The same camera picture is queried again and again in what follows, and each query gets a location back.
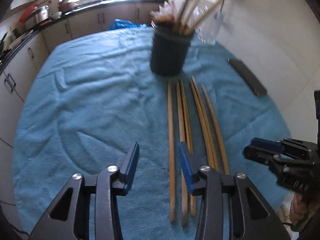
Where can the person's right hand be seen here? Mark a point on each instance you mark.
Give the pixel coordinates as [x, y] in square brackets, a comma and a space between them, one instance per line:
[297, 210]

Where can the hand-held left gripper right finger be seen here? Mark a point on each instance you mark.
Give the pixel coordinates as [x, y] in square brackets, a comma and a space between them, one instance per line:
[186, 167]

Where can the clear bag with orange contents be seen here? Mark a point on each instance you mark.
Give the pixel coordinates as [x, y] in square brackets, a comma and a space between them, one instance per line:
[162, 11]

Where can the brown clay plant pot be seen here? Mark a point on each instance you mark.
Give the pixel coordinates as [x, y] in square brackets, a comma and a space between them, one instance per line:
[66, 6]

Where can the blue plastic bag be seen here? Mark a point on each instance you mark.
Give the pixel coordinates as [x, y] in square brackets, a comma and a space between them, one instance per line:
[122, 25]

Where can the blue towel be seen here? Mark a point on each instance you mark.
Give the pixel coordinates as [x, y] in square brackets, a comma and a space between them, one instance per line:
[100, 105]

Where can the black utensil cup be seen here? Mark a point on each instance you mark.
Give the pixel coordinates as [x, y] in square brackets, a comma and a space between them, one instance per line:
[170, 55]

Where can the tall clear glass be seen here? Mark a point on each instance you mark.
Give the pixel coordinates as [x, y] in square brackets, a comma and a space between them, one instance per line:
[207, 36]

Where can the red plastic basin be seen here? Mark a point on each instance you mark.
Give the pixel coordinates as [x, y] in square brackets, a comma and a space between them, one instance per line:
[28, 14]

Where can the black smartphone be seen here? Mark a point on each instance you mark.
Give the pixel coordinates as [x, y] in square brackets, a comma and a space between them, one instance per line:
[247, 76]

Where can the beige base cabinets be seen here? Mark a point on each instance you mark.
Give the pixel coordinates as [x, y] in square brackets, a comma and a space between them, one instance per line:
[82, 25]

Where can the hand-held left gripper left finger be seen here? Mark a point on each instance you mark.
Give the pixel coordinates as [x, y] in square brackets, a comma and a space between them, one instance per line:
[131, 165]

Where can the black kitchen countertop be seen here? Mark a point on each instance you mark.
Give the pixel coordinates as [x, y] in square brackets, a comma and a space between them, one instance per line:
[25, 40]

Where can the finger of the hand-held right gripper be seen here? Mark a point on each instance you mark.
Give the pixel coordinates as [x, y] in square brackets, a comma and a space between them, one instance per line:
[255, 155]
[265, 145]

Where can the steel cooking pot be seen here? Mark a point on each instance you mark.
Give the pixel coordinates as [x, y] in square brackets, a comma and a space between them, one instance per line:
[42, 13]

